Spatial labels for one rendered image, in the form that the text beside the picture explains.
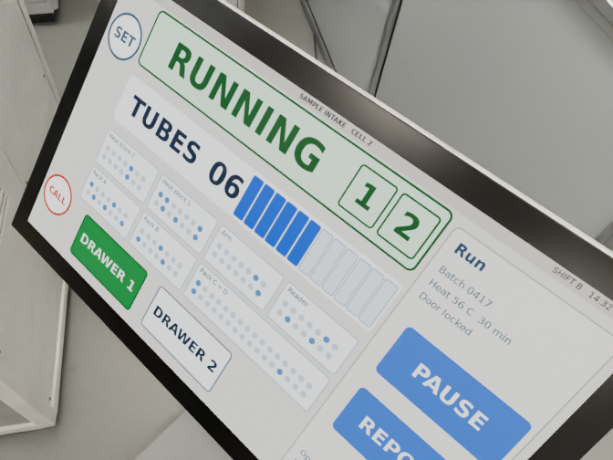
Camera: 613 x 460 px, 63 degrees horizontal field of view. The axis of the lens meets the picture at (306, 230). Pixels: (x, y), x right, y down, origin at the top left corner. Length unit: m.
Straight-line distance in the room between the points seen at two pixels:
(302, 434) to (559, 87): 0.84
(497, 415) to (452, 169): 0.16
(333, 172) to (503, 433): 0.21
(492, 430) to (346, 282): 0.14
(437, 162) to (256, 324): 0.19
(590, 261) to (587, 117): 0.71
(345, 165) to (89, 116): 0.26
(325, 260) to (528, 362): 0.15
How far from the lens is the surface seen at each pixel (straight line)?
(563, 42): 1.08
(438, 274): 0.35
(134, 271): 0.48
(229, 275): 0.42
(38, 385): 1.38
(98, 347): 1.59
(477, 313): 0.35
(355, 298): 0.37
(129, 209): 0.48
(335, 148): 0.37
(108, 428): 1.51
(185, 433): 1.43
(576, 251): 0.34
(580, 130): 1.04
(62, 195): 0.55
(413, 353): 0.37
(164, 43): 0.47
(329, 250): 0.37
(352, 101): 0.37
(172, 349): 0.47
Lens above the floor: 1.43
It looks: 55 degrees down
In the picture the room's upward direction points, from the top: 11 degrees clockwise
